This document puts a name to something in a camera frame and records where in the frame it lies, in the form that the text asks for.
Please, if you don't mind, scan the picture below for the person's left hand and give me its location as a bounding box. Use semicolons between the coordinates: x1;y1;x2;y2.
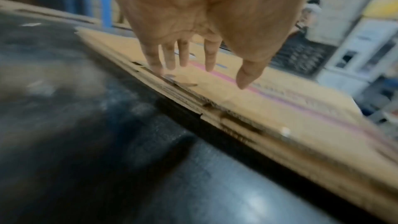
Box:
105;0;315;90

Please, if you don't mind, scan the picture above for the pink-striped cardboard box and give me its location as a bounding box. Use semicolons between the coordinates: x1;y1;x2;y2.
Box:
76;26;398;167

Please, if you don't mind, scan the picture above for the black plastic crate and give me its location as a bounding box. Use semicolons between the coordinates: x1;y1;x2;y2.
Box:
269;30;335;79

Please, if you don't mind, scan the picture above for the white cabinet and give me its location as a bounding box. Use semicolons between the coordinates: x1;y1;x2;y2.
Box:
317;16;398;96

